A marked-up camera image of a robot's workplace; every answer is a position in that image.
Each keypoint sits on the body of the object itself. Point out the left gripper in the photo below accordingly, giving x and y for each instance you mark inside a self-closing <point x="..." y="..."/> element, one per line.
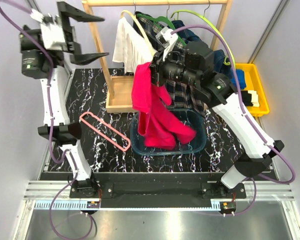
<point x="73" y="48"/>

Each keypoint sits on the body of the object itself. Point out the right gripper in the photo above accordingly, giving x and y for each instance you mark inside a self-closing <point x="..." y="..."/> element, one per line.
<point x="157" y="68"/>

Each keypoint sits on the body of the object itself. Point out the cream yellow hanger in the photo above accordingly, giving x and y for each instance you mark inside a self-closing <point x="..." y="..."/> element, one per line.
<point x="143" y="33"/>

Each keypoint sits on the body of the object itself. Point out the plaid skirt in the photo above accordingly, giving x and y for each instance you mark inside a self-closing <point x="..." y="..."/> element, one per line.
<point x="181" y="94"/>

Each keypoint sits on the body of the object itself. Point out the dark green hanger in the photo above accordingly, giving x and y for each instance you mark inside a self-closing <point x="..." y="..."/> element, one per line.
<point x="162" y="20"/>

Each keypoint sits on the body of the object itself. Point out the white pleated skirt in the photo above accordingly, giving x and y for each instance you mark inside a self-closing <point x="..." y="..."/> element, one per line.
<point x="130" y="48"/>

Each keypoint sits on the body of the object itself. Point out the red garment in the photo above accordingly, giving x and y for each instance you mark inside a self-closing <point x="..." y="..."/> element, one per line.
<point x="159" y="127"/>

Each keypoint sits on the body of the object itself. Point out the pink hanger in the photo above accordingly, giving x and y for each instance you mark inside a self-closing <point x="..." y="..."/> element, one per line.
<point x="105" y="130"/>

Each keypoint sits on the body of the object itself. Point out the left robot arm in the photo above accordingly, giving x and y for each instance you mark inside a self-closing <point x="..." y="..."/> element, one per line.
<point x="43" y="59"/>

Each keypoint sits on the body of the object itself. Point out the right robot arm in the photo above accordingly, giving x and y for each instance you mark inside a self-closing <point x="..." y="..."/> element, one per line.
<point x="218" y="92"/>

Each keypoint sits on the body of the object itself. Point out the lime green hanger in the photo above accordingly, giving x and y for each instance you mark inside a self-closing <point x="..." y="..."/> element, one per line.
<point x="205" y="20"/>

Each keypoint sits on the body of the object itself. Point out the clear blue plastic basin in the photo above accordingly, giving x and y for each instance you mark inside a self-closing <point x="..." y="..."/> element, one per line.
<point x="188" y="117"/>

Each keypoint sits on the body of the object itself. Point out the wooden clothes rack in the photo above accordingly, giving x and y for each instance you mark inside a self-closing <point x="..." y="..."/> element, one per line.
<point x="118" y="98"/>

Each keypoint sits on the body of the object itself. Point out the blue cloth in bin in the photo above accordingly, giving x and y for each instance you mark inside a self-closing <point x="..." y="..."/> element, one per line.
<point x="241" y="78"/>

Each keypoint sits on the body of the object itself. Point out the yellow plastic bin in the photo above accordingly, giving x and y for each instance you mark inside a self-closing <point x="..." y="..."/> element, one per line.
<point x="253" y="83"/>

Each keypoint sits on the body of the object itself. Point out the black and white item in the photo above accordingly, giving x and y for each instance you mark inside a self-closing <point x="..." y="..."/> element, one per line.
<point x="250" y="98"/>

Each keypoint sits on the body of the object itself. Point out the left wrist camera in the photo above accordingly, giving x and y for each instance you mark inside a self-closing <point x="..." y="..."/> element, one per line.
<point x="52" y="32"/>

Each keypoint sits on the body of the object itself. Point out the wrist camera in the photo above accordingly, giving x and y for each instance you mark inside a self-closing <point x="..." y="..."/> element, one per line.
<point x="52" y="32"/>
<point x="168" y="40"/>

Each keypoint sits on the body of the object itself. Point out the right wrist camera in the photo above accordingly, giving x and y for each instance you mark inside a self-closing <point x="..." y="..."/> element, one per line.
<point x="168" y="40"/>

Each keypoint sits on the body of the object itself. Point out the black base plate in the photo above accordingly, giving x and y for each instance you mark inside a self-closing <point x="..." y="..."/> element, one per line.
<point x="156" y="190"/>

